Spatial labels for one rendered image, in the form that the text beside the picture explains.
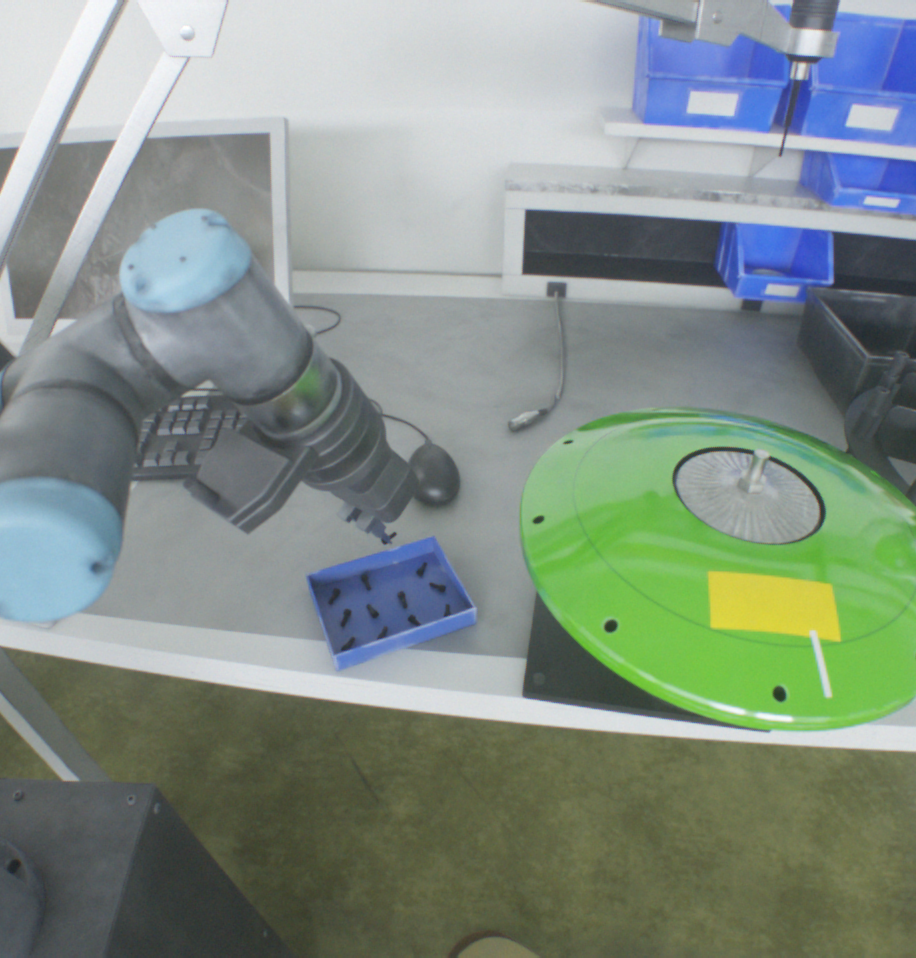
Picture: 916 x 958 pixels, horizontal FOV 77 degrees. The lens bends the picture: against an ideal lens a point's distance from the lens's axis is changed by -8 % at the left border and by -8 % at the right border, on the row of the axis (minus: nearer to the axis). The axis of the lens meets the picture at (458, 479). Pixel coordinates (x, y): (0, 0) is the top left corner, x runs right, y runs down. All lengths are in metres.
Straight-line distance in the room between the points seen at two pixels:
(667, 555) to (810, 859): 1.25
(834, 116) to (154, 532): 1.06
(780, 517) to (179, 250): 0.39
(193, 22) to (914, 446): 0.75
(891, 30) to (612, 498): 1.06
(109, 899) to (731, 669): 0.47
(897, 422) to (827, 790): 1.08
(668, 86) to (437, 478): 0.67
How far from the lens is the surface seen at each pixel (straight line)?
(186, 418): 0.84
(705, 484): 0.45
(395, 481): 0.46
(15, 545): 0.26
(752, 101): 1.07
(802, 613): 0.40
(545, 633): 0.55
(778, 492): 0.46
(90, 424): 0.30
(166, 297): 0.32
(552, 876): 1.43
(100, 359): 0.35
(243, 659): 0.57
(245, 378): 0.35
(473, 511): 0.67
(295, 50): 1.32
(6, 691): 1.02
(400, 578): 0.60
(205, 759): 1.62
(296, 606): 0.59
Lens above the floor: 1.36
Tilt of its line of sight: 39 degrees down
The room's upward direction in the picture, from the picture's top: straight up
